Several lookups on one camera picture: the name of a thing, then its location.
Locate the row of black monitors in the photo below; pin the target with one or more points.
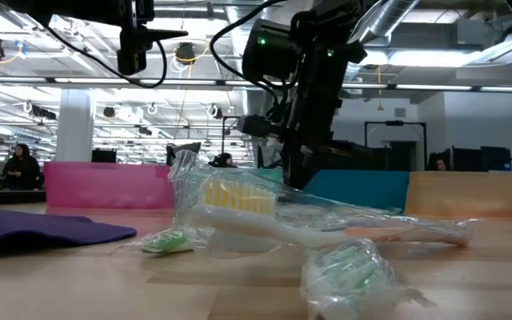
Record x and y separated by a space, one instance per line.
474 160
371 155

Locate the black rig frame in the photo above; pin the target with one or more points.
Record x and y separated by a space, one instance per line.
223 133
394 123

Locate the green toothbrush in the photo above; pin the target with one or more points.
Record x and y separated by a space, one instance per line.
349 275
162 242

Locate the tilted black computer monitor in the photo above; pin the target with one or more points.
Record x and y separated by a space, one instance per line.
189 149

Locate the person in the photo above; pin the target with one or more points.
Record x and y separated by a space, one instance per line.
225 161
440 165
21 169

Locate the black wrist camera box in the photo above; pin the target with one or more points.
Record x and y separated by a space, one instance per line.
256 126
131 62

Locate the yellow toothbrush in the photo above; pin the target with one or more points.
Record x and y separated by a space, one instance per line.
256 226

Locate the silver ventilation duct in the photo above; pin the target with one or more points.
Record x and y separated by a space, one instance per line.
389 13
238 26

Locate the long light strip bar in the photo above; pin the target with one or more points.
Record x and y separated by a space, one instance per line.
105 81

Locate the purple cloth mat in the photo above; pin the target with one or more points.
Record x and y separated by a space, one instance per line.
38 231

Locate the light teal plastic bin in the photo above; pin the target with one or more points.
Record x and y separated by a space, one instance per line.
274 175

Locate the rectangular ceiling light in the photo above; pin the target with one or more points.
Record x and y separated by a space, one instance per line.
416 58

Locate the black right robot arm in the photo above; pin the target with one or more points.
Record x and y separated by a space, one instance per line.
340 11

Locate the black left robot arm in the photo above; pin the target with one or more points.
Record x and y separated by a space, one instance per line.
82 9

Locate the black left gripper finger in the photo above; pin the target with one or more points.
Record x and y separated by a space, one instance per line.
162 35

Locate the orange plastic bin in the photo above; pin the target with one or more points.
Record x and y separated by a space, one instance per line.
460 193

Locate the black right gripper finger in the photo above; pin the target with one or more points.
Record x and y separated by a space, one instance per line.
302 169

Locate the pink plastic bin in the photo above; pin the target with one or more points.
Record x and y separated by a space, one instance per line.
105 186

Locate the white building column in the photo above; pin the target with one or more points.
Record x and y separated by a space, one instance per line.
74 133

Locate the dark blue plastic bin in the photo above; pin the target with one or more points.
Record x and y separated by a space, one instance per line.
362 186

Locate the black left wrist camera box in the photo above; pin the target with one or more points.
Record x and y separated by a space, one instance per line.
131 62

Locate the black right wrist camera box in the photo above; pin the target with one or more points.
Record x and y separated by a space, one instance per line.
256 126

